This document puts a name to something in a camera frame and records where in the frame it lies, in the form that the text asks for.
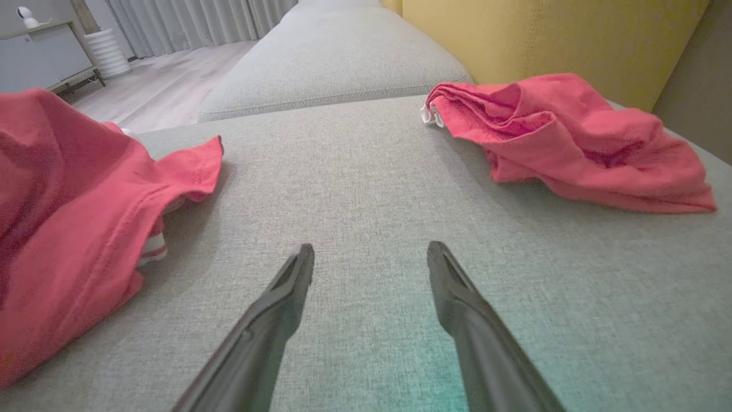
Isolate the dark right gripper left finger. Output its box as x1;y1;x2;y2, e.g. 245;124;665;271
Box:
171;243;316;412

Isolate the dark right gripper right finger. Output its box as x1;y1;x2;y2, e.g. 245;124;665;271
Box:
426;240;567;412

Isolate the red garment with white waistband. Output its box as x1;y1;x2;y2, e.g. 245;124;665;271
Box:
420;72;718;215

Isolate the red Bulls 23 jersey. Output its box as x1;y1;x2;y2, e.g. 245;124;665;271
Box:
0;87;225;391

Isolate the wide grey sofa seat cushion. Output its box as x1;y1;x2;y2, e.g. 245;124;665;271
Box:
0;94;732;412

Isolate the narrow grey sofa seat cushion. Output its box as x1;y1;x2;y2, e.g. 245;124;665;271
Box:
197;0;475;123

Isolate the white ribbed cylinder appliance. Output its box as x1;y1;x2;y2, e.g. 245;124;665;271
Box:
83;29;132;80

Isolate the grey pleated curtain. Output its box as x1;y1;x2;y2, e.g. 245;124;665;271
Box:
105;0;299;60

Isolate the grey low cabinet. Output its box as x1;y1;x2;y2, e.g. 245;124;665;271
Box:
0;19;108;97

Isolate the wooden post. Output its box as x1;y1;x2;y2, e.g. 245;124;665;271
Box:
70;0;101;35

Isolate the small white security camera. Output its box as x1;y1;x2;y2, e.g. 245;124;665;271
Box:
16;6;42;30

